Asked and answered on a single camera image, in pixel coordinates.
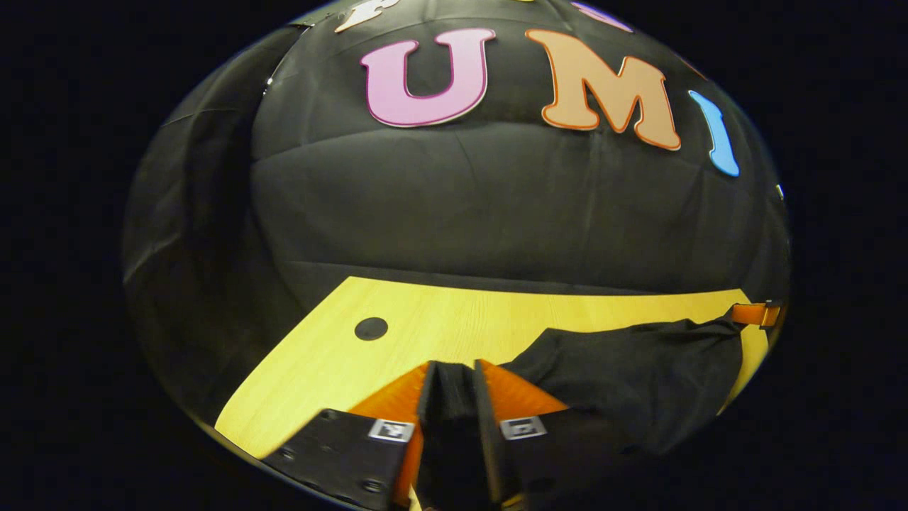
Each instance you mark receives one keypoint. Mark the black button shirt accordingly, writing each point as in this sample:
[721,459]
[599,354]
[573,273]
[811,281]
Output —
[638,376]

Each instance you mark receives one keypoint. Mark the black round table grommet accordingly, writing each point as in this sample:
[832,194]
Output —
[371,328]

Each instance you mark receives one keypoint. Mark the black backdrop cloth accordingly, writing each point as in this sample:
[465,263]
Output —
[461,206]

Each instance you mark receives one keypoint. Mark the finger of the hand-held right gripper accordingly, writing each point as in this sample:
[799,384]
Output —
[755,314]

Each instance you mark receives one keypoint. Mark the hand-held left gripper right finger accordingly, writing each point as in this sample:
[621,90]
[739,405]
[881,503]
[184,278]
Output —
[489,440]

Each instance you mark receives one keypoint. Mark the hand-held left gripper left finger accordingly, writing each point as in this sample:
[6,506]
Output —
[425,404]

